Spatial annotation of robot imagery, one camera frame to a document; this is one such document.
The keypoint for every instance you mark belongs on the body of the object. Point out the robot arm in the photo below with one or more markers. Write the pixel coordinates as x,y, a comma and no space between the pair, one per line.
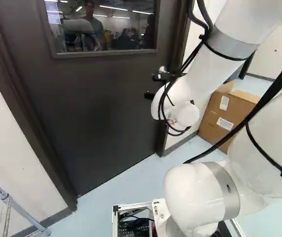
217,71

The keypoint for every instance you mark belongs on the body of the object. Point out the dark brown door with window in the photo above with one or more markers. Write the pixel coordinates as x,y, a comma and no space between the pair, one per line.
86,106

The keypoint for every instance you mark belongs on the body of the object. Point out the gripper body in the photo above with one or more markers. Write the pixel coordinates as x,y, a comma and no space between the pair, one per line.
161,76

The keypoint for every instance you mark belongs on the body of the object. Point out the person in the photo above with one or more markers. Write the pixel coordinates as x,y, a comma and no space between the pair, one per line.
94,27

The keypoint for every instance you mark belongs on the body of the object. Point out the brown cardboard box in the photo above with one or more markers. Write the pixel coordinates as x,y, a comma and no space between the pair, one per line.
223,116

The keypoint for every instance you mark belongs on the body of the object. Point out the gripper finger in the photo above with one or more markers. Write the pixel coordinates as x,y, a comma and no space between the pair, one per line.
148,95

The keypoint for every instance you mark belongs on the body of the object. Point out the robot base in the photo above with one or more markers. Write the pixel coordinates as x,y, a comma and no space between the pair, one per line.
133,209

